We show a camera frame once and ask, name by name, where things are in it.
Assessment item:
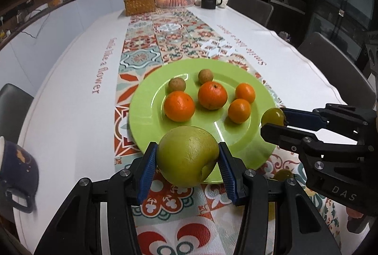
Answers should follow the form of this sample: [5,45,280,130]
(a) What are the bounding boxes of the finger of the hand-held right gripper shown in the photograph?
[280,104,373,133]
[260,123,373,185]

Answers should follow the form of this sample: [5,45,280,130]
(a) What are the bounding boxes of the small orange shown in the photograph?
[228,98,251,123]
[235,83,256,104]

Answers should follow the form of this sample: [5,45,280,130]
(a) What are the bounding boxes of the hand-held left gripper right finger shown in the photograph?
[218,142,339,255]

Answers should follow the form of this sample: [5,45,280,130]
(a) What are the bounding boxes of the large orange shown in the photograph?
[198,81,228,110]
[163,91,196,122]

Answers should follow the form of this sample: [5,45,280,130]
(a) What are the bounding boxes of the green apple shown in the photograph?
[156,126,220,188]

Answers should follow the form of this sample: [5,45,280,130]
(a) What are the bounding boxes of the dark blue mug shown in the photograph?
[0,136,40,214]

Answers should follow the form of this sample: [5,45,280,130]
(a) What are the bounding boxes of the wicker box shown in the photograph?
[123,0,156,17]

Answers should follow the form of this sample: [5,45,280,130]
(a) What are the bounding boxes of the black mug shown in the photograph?
[201,0,223,10]

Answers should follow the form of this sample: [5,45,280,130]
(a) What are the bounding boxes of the green plate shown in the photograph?
[129,59,283,184]

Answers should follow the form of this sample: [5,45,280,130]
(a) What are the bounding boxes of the patterned table runner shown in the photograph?
[114,5,343,255]

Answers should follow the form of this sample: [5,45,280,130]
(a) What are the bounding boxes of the black cable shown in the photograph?
[21,21,49,38]

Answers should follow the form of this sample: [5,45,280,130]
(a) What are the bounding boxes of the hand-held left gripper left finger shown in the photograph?
[34,141,159,255]

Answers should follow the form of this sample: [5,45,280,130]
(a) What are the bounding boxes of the white counter cabinets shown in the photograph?
[0,0,148,51]

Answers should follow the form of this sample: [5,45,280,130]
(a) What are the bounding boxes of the brown kiwi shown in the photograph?
[198,69,214,85]
[168,78,186,94]

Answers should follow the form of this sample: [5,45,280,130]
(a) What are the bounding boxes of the grey chair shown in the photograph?
[0,84,34,145]
[227,0,274,28]
[298,32,377,105]

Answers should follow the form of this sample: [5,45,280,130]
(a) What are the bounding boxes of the small green persimmon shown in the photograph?
[261,107,286,127]
[273,169,294,182]

